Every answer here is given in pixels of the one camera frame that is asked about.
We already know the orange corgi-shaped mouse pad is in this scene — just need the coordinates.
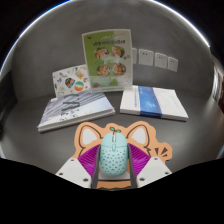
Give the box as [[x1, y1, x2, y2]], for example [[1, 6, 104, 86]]
[[71, 121, 174, 191]]

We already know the mint green computer mouse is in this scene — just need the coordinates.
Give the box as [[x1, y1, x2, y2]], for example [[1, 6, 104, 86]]
[[99, 131, 129, 177]]

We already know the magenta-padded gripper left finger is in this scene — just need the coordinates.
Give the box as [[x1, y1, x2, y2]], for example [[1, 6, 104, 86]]
[[55, 143, 101, 190]]

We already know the black-framed glass door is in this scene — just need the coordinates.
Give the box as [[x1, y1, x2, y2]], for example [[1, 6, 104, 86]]
[[211, 55, 224, 113]]

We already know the white ceiling light strip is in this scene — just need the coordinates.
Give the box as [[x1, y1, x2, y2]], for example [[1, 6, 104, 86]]
[[0, 0, 212, 76]]

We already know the white wall socket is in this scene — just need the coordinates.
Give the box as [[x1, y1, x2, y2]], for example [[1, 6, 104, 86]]
[[154, 52, 169, 70], [131, 47, 138, 65], [138, 48, 155, 67], [167, 56, 179, 73]]

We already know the green menu display stand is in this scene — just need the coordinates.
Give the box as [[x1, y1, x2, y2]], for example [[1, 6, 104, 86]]
[[81, 28, 134, 93]]

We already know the white book with blue band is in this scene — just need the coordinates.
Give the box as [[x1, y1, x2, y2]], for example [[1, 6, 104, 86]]
[[119, 85, 190, 122]]

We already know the grey cover book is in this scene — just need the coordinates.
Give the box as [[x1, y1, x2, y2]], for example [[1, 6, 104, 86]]
[[36, 90, 116, 133]]

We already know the white sticker sheet card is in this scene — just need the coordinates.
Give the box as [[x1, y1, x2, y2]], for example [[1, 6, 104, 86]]
[[51, 63, 92, 98]]

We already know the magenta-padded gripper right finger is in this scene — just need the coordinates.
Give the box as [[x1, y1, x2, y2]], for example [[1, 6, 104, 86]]
[[127, 143, 173, 189]]

